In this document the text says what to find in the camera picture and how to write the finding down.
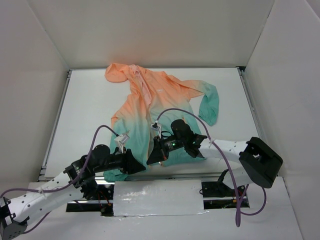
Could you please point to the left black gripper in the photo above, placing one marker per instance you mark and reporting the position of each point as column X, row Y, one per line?
column 127, row 161

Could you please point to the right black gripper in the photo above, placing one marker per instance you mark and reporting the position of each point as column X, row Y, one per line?
column 161, row 148

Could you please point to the orange and teal gradient jacket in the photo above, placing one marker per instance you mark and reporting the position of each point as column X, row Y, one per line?
column 158, row 95

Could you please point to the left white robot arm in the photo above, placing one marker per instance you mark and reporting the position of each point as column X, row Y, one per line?
column 76, row 182

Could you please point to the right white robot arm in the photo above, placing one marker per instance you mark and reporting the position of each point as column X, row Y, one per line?
column 259, row 163

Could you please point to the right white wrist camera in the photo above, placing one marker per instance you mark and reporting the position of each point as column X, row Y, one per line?
column 157, row 127

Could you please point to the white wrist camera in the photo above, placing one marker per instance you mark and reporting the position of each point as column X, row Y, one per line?
column 120, row 142
column 157, row 127

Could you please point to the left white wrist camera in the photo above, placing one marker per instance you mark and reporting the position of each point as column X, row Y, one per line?
column 120, row 142

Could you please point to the aluminium table frame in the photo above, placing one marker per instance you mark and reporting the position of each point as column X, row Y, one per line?
column 89, row 100

